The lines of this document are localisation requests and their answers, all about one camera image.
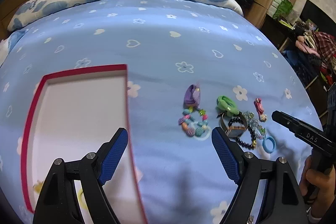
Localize green white boxes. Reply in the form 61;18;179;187
267;0;293;19

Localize pink flamingo hair clip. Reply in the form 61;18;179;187
254;98;267;122

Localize blue hair tie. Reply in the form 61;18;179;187
262;135;277;154

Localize right hand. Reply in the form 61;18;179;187
299;156;335;219

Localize yellow hair tie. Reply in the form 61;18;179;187
77;187;89;210

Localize purple bow hair clip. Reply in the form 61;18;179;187
183;84;201;110

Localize colourful bead bracelet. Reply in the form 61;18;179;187
178;107;210;138

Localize green hair clip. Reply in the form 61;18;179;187
217;96;240;117

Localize clear blue bead bracelet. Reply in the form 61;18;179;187
243;110;267;140

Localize light blue floral bedsheet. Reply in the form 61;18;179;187
1;0;321;223

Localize red jewelry tray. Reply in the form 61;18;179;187
21;64;147;223

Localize pile of clothes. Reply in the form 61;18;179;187
282;22;335;88

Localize black bead bracelet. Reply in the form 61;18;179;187
227;116;257;150

